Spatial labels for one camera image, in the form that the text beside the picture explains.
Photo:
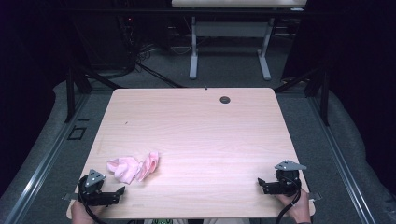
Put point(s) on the grey metal table bracket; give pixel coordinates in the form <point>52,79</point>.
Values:
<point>315,196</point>
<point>69,196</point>

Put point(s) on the aluminium floor rail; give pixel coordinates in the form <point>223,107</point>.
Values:
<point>342,165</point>
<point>40,174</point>

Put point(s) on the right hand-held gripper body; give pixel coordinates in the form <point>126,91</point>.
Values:
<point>288,182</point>

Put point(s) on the power strip with red light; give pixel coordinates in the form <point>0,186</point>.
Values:
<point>129,23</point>

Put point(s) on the pink cloth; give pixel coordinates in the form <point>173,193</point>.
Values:
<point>130,169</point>

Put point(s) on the black metal frame stand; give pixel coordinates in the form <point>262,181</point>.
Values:
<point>76,81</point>
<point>317,84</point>

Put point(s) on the person's left hand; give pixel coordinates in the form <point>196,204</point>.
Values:
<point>81,214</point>

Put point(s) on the round grey table grommet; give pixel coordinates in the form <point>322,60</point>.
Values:
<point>224,100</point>

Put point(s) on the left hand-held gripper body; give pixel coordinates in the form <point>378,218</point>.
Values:
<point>93,189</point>

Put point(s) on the person's right hand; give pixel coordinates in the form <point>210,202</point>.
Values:
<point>297,208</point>

